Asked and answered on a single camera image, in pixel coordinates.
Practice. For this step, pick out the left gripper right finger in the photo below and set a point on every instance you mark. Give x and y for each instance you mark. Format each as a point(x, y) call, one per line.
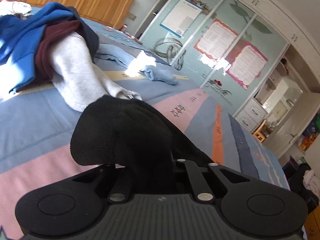
point(187, 178)

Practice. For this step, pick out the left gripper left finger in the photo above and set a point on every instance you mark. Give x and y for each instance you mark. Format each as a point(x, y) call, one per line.
point(119, 180)

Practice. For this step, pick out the black trousers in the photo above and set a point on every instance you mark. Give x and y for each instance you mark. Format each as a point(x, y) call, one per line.
point(133, 134)

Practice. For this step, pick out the white clothes on chair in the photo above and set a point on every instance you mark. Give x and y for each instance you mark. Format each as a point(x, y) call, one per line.
point(311, 182)

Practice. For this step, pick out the wooden chair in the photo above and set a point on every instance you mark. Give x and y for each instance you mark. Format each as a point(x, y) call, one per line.
point(258, 132)

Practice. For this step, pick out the white drawer cabinet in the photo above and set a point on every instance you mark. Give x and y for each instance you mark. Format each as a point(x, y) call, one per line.
point(251, 116)

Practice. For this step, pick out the black chair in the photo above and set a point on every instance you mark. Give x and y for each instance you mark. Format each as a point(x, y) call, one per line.
point(294, 174)

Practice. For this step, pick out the white room door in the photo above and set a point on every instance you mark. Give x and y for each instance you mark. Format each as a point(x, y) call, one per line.
point(293, 124)

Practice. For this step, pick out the striped star bedsheet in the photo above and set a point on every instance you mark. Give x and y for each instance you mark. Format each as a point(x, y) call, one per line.
point(45, 194)

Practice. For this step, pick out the light blue sweatpants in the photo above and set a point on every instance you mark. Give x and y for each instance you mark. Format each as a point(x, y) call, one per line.
point(137, 61)

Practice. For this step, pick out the maroon garment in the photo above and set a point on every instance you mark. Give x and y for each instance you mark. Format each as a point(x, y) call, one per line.
point(52, 36)

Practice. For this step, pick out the teal sliding wardrobe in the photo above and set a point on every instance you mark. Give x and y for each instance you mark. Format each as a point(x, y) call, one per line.
point(227, 47)

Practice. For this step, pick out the dark navy garment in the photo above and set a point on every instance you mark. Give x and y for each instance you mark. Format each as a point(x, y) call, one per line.
point(91, 38)

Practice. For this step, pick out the blue garment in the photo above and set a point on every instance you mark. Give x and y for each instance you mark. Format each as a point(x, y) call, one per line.
point(19, 42)

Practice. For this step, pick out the grey sweatpants with drawstring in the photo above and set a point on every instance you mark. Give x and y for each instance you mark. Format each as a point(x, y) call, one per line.
point(79, 81)

